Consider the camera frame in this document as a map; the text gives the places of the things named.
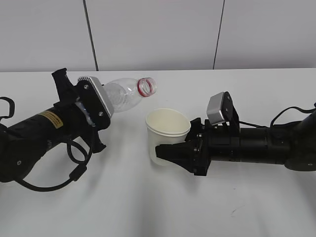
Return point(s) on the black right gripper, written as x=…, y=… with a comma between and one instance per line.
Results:
x=203, y=144

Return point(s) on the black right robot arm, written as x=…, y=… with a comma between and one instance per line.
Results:
x=291, y=144

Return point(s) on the white paper cup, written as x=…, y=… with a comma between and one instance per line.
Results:
x=165, y=126

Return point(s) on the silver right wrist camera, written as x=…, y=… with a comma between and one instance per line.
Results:
x=220, y=109

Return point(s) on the clear plastic water bottle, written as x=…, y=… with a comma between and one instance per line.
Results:
x=126, y=93

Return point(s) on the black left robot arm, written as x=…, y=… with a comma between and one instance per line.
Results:
x=25, y=143

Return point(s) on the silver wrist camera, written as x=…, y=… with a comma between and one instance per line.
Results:
x=95, y=101
x=220, y=109

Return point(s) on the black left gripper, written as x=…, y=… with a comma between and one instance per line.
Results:
x=75, y=118

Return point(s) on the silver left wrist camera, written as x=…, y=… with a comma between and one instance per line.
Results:
x=95, y=101

